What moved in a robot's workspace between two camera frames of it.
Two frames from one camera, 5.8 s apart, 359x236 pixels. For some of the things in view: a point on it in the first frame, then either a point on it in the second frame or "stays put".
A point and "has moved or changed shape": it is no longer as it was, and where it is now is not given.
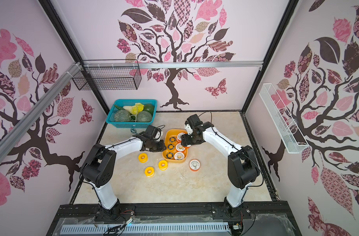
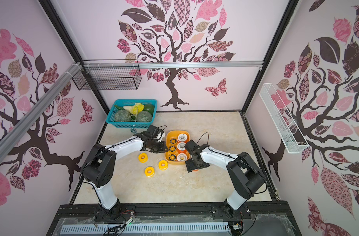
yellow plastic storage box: (175, 152) stays put
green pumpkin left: (122, 115) stays put
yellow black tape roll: (171, 147) stays put
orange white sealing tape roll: (179, 156) has moved or changed shape
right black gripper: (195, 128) → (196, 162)
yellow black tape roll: (172, 139) stays put
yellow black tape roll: (169, 155) has moved or changed shape
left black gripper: (161, 148) stays put
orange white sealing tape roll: (179, 136) stays put
